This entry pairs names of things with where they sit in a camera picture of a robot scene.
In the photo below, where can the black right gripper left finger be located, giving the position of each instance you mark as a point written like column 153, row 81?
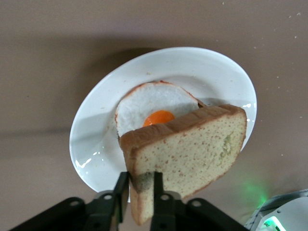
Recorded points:
column 121, row 192

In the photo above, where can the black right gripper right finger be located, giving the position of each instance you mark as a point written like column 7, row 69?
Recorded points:
column 160, row 204

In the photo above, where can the white round plate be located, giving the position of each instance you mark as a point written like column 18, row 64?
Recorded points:
column 192, row 67

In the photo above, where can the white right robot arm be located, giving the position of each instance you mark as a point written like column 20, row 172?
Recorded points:
column 284, row 211

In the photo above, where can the fried egg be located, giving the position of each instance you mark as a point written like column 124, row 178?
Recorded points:
column 156, row 98

